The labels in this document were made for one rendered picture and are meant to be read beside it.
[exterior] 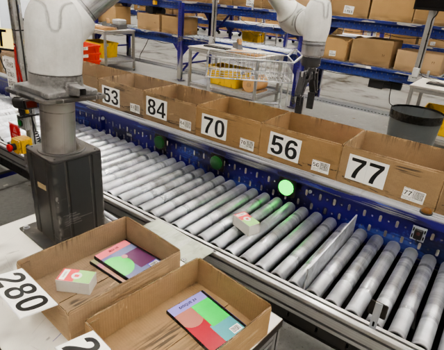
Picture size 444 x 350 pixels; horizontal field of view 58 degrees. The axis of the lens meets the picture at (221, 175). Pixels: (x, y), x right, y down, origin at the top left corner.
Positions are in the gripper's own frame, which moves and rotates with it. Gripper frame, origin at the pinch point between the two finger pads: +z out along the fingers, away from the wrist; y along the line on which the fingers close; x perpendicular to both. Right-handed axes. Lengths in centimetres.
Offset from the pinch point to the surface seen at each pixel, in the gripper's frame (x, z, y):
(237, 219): 2, 38, -41
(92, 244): 28, 37, -88
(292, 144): 3.3, 18.4, 0.6
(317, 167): -10.3, 25.4, 0.6
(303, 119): 12.1, 14.5, 29.5
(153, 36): 515, 44, 420
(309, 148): -5.1, 18.2, 0.7
